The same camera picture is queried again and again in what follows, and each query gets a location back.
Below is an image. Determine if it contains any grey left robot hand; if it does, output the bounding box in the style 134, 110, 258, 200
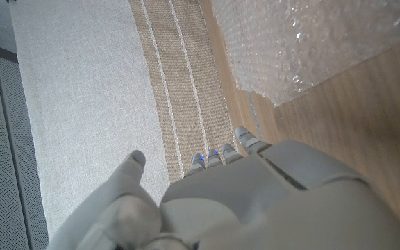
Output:
47, 125, 400, 250

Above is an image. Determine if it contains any clear bubble wrap sheet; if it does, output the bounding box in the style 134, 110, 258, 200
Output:
210, 0, 400, 108

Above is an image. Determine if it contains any beige striped curtain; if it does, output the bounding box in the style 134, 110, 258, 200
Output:
8, 0, 256, 240

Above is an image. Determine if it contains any perforated metal door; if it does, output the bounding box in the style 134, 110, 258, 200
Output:
0, 37, 50, 250

